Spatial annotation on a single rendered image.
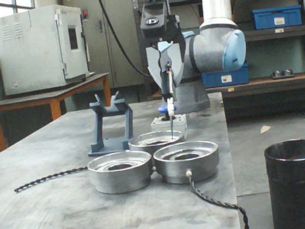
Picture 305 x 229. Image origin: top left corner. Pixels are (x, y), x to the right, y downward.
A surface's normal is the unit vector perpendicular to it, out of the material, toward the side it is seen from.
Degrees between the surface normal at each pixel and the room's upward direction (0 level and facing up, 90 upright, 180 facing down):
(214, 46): 76
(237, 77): 90
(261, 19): 90
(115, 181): 90
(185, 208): 0
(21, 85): 90
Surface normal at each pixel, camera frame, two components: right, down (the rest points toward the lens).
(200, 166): 0.29, 0.12
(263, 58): -0.15, 0.19
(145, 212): -0.15, -0.97
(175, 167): -0.40, 0.22
